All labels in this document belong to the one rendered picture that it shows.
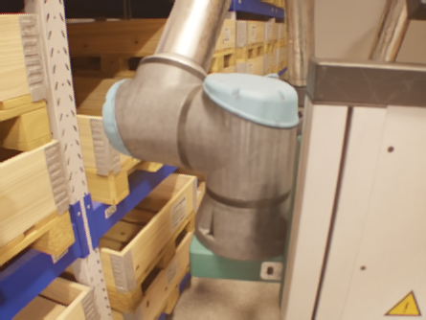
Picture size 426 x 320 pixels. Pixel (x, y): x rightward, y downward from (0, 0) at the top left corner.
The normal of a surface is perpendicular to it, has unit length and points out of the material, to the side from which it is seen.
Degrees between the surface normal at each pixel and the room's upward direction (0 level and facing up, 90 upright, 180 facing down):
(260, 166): 90
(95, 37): 90
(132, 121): 76
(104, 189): 90
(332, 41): 90
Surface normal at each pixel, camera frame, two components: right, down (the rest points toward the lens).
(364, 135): -0.12, 0.38
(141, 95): -0.34, -0.33
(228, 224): -0.44, 0.00
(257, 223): 0.07, 0.04
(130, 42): -0.33, 0.36
